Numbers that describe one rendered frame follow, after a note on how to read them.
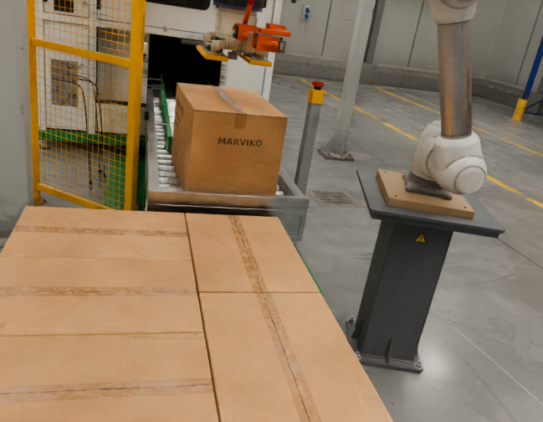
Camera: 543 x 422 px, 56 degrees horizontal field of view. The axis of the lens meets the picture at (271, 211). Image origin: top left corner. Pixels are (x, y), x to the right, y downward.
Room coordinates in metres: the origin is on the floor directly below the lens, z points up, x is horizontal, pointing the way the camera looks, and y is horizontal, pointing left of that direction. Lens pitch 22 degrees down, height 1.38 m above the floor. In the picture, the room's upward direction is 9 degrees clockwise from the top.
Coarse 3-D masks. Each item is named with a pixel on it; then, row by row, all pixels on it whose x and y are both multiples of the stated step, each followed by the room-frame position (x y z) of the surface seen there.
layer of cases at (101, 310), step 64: (0, 256) 1.35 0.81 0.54; (64, 256) 1.41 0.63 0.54; (128, 256) 1.47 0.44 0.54; (192, 256) 1.54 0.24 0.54; (256, 256) 1.61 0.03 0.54; (0, 320) 1.05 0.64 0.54; (64, 320) 1.09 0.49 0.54; (128, 320) 1.13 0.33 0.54; (192, 320) 1.17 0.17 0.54; (256, 320) 1.22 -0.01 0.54; (320, 320) 1.27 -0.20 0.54; (0, 384) 0.84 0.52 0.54; (64, 384) 0.87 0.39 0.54; (128, 384) 0.90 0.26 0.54; (192, 384) 0.93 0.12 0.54; (256, 384) 0.96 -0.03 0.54; (320, 384) 1.00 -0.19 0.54
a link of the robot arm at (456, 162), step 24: (432, 0) 1.70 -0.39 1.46; (456, 0) 1.62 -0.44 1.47; (456, 24) 1.68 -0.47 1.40; (456, 48) 1.68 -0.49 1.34; (456, 72) 1.69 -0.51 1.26; (456, 96) 1.70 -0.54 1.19; (456, 120) 1.70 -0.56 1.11; (456, 144) 1.69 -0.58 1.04; (480, 144) 1.73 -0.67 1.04; (432, 168) 1.78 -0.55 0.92; (456, 168) 1.65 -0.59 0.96; (480, 168) 1.65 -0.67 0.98; (456, 192) 1.66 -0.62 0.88
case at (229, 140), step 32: (192, 96) 2.26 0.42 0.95; (224, 96) 2.38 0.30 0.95; (256, 96) 2.51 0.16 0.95; (192, 128) 2.01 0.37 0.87; (224, 128) 2.05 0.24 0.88; (256, 128) 2.09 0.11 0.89; (192, 160) 2.01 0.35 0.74; (224, 160) 2.05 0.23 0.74; (256, 160) 2.10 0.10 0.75; (224, 192) 2.06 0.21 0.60; (256, 192) 2.11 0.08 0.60
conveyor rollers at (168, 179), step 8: (168, 104) 3.90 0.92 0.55; (160, 112) 3.62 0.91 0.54; (160, 120) 3.36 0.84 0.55; (160, 128) 3.18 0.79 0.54; (160, 136) 2.94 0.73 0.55; (160, 144) 2.83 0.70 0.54; (160, 152) 2.66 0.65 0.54; (168, 152) 2.67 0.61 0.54; (160, 160) 2.50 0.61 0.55; (168, 160) 2.52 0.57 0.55; (160, 168) 2.40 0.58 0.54; (168, 168) 2.41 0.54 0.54; (160, 176) 2.31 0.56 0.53; (168, 176) 2.32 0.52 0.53; (176, 176) 2.33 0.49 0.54; (160, 184) 2.15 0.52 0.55; (168, 184) 2.17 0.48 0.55; (176, 184) 2.24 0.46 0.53; (280, 192) 2.31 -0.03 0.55
